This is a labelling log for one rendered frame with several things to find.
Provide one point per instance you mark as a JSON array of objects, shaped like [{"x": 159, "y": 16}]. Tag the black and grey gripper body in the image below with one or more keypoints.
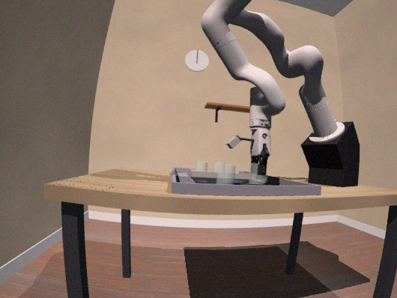
[{"x": 261, "y": 136}]

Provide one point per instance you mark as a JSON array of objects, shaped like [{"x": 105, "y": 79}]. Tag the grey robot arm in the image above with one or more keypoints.
[{"x": 266, "y": 97}]

